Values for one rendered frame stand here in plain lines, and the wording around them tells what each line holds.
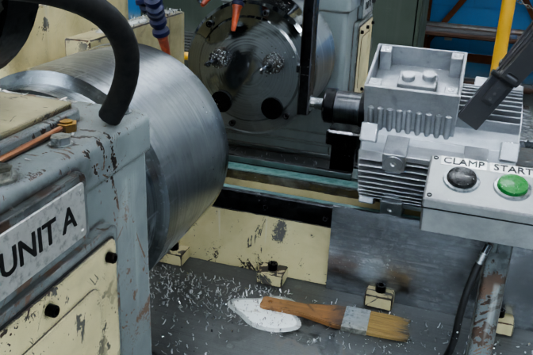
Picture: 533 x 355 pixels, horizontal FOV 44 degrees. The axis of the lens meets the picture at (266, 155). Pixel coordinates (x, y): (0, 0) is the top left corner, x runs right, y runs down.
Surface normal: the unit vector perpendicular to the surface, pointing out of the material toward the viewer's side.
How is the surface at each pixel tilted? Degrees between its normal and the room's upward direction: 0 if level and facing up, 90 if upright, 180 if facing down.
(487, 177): 22
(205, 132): 69
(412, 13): 90
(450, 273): 90
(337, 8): 90
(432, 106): 113
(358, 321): 0
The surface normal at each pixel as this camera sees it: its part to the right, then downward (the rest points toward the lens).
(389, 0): -0.33, 0.32
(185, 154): 0.92, -0.13
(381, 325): 0.05, -0.92
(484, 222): -0.30, 0.65
